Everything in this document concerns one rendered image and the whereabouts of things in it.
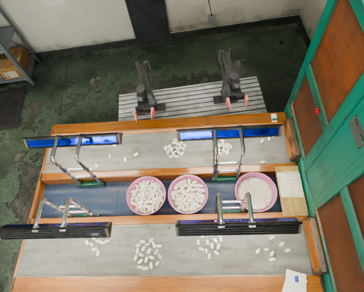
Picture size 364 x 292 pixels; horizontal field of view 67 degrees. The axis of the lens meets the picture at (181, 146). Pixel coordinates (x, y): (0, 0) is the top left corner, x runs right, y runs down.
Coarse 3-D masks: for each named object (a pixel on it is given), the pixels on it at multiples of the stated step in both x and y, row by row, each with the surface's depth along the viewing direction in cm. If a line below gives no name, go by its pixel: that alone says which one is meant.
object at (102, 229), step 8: (8, 224) 152; (16, 224) 151; (24, 224) 151; (32, 224) 150; (40, 224) 150; (48, 224) 149; (56, 224) 148; (72, 224) 147; (80, 224) 146; (88, 224) 145; (96, 224) 145; (104, 224) 144; (0, 232) 146; (8, 232) 146; (16, 232) 145; (24, 232) 145; (32, 232) 145; (40, 232) 144; (48, 232) 144; (56, 232) 144; (64, 232) 144; (72, 232) 143; (80, 232) 143; (88, 232) 143; (96, 232) 143; (104, 232) 142
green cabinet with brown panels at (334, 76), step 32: (352, 0) 109; (320, 32) 140; (352, 32) 112; (320, 64) 145; (352, 64) 114; (320, 96) 146; (352, 96) 112; (320, 128) 148; (320, 160) 150; (352, 160) 116; (320, 192) 149; (352, 192) 118; (320, 224) 153; (352, 224) 117; (352, 256) 121; (352, 288) 122
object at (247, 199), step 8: (248, 192) 142; (216, 200) 141; (224, 200) 156; (232, 200) 155; (240, 200) 155; (248, 200) 139; (216, 208) 166; (224, 208) 166; (232, 208) 166; (240, 208) 165; (248, 208) 137
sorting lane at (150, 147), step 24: (120, 144) 207; (144, 144) 205; (192, 144) 201; (240, 144) 197; (264, 144) 195; (48, 168) 203; (72, 168) 201; (96, 168) 199; (120, 168) 197; (144, 168) 195
